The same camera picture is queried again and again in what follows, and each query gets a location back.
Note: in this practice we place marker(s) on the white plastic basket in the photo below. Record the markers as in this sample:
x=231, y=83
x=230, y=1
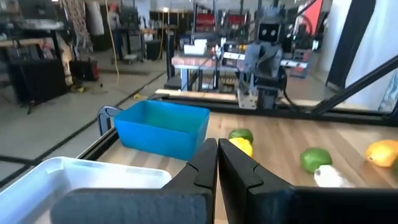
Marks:
x=77, y=174

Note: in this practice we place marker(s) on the black cabinet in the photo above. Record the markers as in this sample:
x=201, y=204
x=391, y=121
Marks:
x=37, y=77

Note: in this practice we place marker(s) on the white hanging cloth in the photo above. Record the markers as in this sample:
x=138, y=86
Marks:
x=94, y=18

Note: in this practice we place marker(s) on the black bin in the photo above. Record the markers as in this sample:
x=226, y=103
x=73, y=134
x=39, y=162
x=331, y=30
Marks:
x=154, y=49

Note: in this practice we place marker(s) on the white box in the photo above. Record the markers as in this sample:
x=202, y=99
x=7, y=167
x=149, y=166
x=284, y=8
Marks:
x=195, y=47

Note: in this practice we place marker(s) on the patterned hanging cloth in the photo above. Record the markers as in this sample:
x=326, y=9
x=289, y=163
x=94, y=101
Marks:
x=77, y=25

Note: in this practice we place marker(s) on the black aluminium table frame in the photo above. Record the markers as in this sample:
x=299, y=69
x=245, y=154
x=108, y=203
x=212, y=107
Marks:
x=342, y=116

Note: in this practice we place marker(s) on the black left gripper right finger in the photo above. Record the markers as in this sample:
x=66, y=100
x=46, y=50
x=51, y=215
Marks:
x=248, y=199

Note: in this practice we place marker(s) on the wooden workbench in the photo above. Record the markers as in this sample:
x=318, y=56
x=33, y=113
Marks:
x=18, y=42

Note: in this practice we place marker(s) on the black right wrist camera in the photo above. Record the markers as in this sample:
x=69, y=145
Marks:
x=269, y=32

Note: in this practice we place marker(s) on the pink-topped workshop table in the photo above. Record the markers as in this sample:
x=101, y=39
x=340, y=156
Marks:
x=199, y=60

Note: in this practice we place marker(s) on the blue plastic basket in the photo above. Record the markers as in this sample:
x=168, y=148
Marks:
x=155, y=140

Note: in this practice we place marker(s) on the white garlic bulb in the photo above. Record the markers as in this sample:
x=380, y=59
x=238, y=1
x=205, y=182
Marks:
x=329, y=177

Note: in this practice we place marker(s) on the red tool chest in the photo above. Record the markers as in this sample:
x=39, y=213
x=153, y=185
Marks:
x=205, y=21
x=235, y=22

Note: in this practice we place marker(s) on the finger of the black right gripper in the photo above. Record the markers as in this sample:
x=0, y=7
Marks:
x=269, y=65
x=260, y=65

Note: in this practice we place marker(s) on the person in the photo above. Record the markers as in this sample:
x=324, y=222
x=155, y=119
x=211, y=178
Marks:
x=114, y=21

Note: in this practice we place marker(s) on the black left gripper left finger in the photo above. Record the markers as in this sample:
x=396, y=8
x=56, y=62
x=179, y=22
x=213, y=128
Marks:
x=192, y=199

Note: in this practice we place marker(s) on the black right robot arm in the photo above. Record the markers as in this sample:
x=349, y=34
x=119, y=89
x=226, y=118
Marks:
x=267, y=93

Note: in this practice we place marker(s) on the red and black machine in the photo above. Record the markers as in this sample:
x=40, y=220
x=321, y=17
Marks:
x=85, y=70

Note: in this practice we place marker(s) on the yellow lemon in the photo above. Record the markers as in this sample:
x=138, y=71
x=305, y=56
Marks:
x=382, y=153
x=244, y=147

